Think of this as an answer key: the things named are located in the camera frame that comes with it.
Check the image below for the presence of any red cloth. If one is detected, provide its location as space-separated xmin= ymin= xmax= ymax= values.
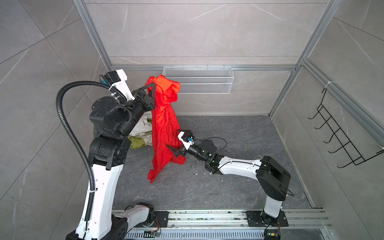
xmin=146 ymin=75 xmax=186 ymax=184

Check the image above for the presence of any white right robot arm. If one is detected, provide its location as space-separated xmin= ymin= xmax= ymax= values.
xmin=167 ymin=140 xmax=293 ymax=220

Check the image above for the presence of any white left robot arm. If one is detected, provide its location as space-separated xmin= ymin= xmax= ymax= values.
xmin=56 ymin=81 xmax=156 ymax=240

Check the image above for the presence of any white cloth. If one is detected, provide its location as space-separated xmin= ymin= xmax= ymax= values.
xmin=129 ymin=112 xmax=153 ymax=137

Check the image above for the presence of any green cloth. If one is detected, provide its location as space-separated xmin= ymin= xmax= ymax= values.
xmin=129 ymin=136 xmax=153 ymax=149

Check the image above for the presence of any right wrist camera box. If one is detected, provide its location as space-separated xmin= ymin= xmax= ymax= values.
xmin=178 ymin=130 xmax=195 ymax=150

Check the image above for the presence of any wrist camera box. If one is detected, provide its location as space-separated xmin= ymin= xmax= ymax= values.
xmin=178 ymin=130 xmax=195 ymax=150
xmin=102 ymin=69 xmax=135 ymax=101

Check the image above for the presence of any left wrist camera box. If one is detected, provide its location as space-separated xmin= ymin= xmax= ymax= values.
xmin=102 ymin=69 xmax=135 ymax=101

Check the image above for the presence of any white wire mesh basket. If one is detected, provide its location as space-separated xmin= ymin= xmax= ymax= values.
xmin=163 ymin=68 xmax=234 ymax=94

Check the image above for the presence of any horizontal aluminium wall rail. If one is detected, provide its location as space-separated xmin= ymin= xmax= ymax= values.
xmin=109 ymin=64 xmax=297 ymax=72

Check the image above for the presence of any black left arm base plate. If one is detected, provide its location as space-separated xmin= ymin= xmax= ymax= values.
xmin=146 ymin=211 xmax=170 ymax=228

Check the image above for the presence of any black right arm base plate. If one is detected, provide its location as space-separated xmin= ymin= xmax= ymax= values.
xmin=246 ymin=211 xmax=289 ymax=227

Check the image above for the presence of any black corrugated cable conduit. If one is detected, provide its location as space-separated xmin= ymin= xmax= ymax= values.
xmin=55 ymin=80 xmax=121 ymax=223

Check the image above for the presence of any left aluminium frame post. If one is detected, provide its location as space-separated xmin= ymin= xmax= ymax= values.
xmin=73 ymin=0 xmax=112 ymax=72

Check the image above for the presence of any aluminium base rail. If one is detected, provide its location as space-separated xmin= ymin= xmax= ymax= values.
xmin=125 ymin=209 xmax=338 ymax=240

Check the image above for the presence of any black wire hook rack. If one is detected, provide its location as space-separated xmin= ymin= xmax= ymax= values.
xmin=308 ymin=88 xmax=384 ymax=169

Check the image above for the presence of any right wall aluminium rail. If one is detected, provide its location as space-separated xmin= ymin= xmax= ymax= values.
xmin=302 ymin=59 xmax=384 ymax=146

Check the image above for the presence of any aluminium corner frame post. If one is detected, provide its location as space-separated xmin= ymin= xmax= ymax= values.
xmin=268 ymin=0 xmax=343 ymax=119

